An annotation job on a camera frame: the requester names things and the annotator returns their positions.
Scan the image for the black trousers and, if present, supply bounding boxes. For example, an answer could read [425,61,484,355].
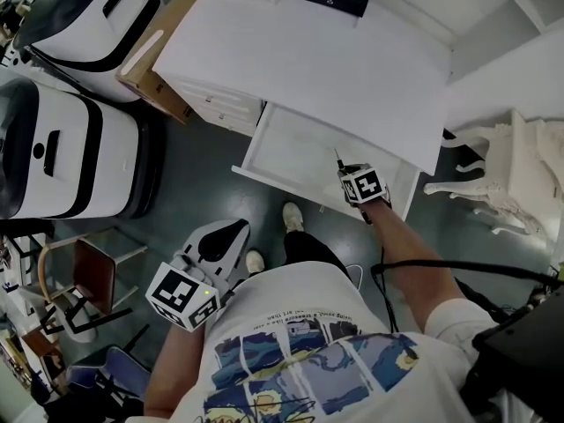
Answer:
[281,230,354,282]

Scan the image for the person's right white shoe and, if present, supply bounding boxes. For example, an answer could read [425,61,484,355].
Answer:
[281,201,306,234]

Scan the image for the white and black machine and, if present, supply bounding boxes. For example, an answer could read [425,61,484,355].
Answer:
[0,77,163,220]
[11,0,162,104]

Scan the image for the wooden chair brown seat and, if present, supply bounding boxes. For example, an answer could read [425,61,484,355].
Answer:
[36,226,149,317]

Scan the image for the thick black cable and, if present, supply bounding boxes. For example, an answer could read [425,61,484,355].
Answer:
[369,257,564,291]

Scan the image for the white desk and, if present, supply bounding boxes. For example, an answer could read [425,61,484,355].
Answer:
[152,0,564,176]

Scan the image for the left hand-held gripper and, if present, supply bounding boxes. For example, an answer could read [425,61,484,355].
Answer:
[145,218,252,332]

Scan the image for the white ornate side table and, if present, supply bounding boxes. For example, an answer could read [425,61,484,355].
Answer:
[422,108,564,238]

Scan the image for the person's left forearm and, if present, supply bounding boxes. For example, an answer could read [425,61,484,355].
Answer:
[143,322,213,419]

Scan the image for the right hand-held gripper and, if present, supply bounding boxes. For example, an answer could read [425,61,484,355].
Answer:
[337,162,394,209]

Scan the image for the person's left white shoe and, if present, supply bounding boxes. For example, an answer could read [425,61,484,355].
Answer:
[244,249,266,278]

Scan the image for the person's white shoe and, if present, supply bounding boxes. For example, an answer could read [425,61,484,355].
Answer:
[244,249,266,278]
[281,201,306,234]

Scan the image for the blue chair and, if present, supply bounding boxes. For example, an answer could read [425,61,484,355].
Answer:
[65,345,153,412]

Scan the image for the white drawer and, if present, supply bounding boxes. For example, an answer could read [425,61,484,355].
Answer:
[231,100,422,222]

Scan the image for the person's right forearm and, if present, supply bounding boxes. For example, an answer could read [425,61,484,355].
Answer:
[364,199,469,339]

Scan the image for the white printed t-shirt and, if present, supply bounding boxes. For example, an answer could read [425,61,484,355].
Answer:
[170,260,501,423]

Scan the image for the brown cardboard box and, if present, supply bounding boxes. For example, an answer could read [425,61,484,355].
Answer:
[115,0,202,126]

